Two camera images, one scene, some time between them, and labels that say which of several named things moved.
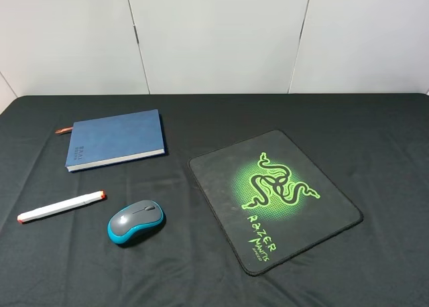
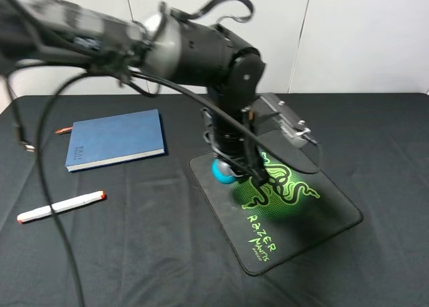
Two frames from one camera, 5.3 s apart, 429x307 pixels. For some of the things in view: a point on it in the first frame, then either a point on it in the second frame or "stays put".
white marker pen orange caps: (61, 206) stays put
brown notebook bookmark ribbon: (64, 130) stays put
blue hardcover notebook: (107, 141) stays put
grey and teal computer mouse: (133, 218) → (222, 170)
